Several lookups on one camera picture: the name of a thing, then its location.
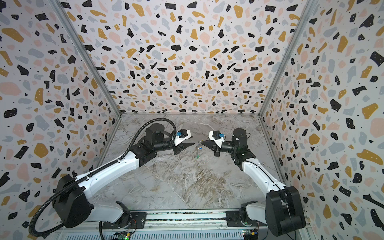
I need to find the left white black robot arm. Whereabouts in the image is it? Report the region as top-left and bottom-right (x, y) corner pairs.
(53, 123), (193, 229)

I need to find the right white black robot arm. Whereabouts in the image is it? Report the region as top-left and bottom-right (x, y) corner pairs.
(201, 128), (307, 237)

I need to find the left green circuit board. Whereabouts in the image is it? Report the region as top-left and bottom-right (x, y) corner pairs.
(118, 232), (134, 240)

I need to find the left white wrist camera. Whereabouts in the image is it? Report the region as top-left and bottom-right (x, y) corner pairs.
(174, 129), (192, 146)

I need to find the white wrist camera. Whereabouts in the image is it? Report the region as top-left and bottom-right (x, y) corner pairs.
(209, 131), (226, 149)
(174, 129), (192, 146)

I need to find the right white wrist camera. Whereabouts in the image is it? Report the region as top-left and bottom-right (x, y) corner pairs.
(209, 131), (226, 149)

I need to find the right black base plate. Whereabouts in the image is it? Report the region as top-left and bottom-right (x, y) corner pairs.
(224, 210), (267, 228)

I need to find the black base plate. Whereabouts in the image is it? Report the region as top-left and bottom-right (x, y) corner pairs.
(102, 212), (147, 230)
(224, 210), (267, 228)

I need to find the aluminium mounting rail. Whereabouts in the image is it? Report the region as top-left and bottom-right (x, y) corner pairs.
(55, 208), (311, 233)

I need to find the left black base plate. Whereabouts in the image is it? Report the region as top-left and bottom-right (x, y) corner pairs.
(102, 212), (147, 230)

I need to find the right circuit board with wires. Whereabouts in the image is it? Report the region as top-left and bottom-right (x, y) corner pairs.
(243, 229), (259, 240)

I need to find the white slotted cable duct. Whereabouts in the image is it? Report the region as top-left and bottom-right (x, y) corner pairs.
(60, 230), (244, 240)

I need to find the black corrugated cable conduit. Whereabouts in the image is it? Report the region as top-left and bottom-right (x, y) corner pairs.
(28, 117), (178, 238)

